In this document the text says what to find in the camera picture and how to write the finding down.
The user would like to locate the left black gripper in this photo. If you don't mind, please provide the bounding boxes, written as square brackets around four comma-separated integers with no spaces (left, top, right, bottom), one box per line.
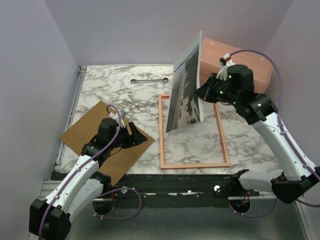
[109,122,148,149]

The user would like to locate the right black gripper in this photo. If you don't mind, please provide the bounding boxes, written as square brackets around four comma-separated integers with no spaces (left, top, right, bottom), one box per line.
[194,72,240,106]

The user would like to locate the landscape photo print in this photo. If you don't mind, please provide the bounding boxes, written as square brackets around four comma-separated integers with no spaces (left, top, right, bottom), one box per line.
[165,32,204,133]

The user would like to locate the brown cardboard backing board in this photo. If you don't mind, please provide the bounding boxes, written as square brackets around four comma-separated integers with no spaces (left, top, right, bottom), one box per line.
[60,101,155,186]

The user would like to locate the red wooden picture frame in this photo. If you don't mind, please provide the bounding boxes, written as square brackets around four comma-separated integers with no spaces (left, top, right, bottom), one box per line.
[158,93,230,170]

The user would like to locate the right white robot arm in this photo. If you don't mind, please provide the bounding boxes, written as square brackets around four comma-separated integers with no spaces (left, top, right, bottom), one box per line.
[194,64,320,204]

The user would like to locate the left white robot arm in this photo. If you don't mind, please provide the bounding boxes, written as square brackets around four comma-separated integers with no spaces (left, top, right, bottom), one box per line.
[28,118,148,240]

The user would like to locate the silver ratchet wrench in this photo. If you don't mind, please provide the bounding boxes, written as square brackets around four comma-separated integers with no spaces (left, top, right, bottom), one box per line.
[130,77,169,84]

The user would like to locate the pink plastic storage box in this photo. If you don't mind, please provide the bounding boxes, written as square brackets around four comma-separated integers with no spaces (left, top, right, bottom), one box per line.
[199,38,273,94]

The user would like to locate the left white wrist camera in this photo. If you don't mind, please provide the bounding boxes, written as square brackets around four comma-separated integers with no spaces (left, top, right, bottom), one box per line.
[108,110,126,127]

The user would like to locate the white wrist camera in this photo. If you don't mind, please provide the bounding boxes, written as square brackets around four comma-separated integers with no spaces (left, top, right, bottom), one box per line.
[108,110,126,127]
[216,53,235,81]

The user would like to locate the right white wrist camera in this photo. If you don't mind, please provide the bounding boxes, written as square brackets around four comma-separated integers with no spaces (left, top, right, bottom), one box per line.
[216,53,235,81]

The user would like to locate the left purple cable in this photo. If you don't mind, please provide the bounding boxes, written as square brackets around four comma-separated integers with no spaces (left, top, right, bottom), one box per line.
[38,104,143,238]

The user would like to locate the purple cable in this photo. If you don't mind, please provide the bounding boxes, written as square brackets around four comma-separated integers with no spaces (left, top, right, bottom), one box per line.
[221,48,320,218]
[38,104,143,238]

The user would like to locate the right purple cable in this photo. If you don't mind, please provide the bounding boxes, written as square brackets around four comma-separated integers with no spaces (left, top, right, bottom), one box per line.
[221,48,320,218]

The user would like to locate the aluminium frame rail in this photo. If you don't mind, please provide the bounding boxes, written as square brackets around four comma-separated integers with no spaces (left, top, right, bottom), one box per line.
[27,66,87,240]

